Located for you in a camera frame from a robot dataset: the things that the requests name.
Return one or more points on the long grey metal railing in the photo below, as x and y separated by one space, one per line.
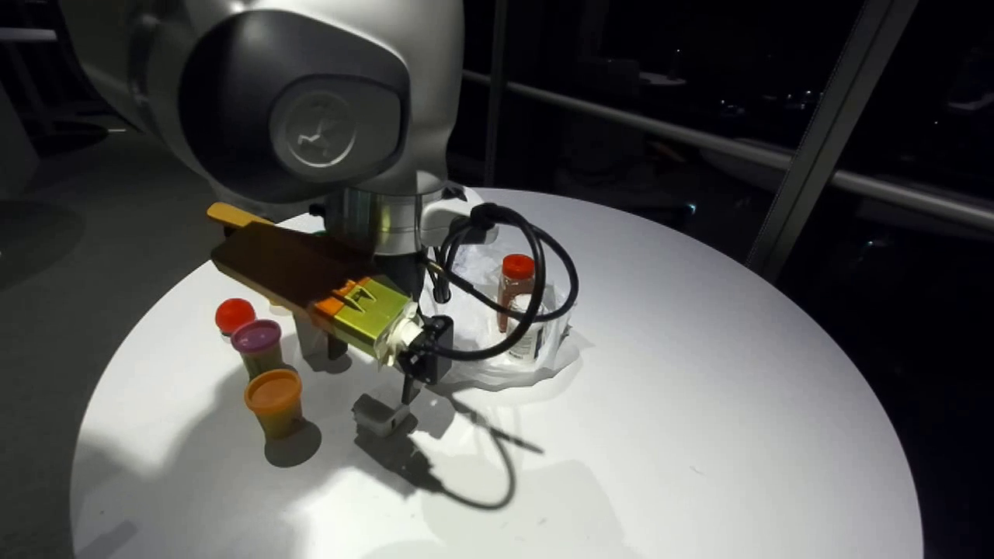
641 124

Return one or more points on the thin dark vertical post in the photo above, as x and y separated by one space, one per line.
499 65

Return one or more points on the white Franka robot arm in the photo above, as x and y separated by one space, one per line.
310 105

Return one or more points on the yellow-green wrist camera box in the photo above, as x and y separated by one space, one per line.
362 313

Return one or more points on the crumpled clear plastic bag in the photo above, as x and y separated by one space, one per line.
548 363

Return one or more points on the brown spice bottle red cap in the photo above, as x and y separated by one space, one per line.
515 269

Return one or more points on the purple lid dough can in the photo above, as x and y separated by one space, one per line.
256 337

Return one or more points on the yellow wooden bar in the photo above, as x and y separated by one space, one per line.
234 215

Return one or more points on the red lid dough can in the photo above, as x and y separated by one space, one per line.
234 314

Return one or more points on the yellow lid dough can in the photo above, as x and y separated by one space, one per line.
274 398

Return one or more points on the slanted grey metal post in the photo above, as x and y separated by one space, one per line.
827 135

